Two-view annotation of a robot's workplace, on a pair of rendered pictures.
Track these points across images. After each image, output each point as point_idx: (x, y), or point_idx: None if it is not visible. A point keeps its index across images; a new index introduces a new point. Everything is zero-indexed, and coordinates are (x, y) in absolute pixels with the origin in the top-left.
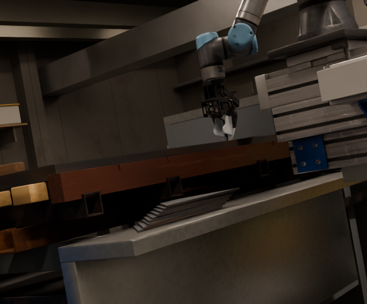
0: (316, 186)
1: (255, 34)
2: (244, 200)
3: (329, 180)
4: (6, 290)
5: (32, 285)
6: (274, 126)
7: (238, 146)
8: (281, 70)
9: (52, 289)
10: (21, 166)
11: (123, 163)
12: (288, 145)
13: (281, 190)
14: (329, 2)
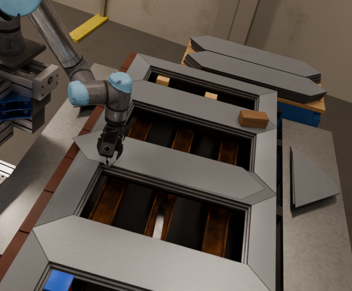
0: (32, 145)
1: (69, 83)
2: (75, 126)
3: (21, 166)
4: (203, 139)
5: (192, 141)
6: (50, 93)
7: (84, 125)
8: (39, 61)
9: (166, 126)
10: (241, 117)
11: (119, 68)
12: (44, 108)
13: (56, 152)
14: None
